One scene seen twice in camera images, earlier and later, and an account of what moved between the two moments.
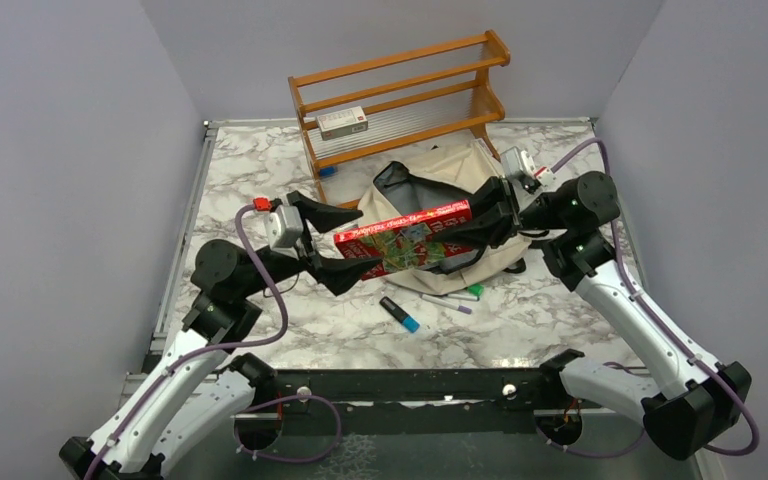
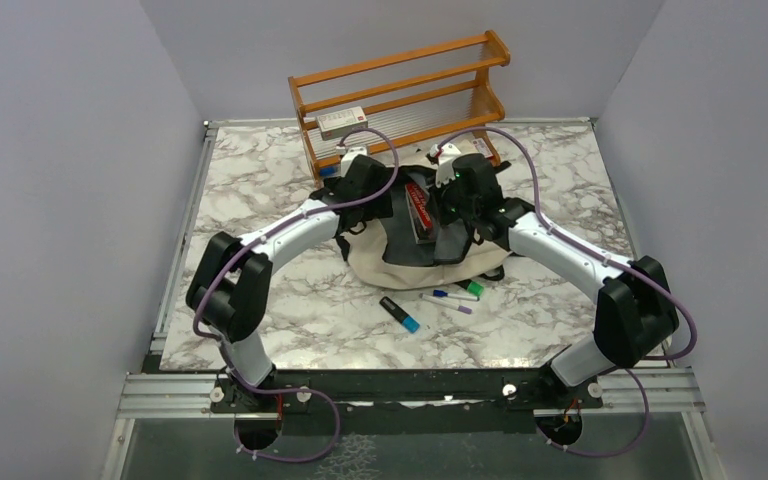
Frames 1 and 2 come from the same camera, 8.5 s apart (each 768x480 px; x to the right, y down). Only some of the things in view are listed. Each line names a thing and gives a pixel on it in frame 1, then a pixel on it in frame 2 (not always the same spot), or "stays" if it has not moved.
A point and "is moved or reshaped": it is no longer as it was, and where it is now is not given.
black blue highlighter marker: (409, 322) stays
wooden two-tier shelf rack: (397, 104) stays
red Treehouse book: (404, 241) to (421, 213)
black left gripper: (339, 273) to (378, 208)
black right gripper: (494, 226) to (446, 217)
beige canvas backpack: (423, 182) is moved or reshaped
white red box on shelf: (341, 123) stays
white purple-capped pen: (447, 304) stays
